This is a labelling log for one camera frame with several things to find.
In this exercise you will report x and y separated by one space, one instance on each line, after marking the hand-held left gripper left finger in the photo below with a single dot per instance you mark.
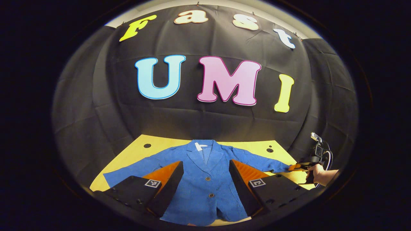
170 189

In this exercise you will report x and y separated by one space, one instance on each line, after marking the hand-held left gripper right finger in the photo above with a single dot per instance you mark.
240 189

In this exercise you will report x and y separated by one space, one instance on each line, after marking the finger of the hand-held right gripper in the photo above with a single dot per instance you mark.
297 166

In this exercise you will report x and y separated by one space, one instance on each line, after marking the blue jacket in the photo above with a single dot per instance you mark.
205 160

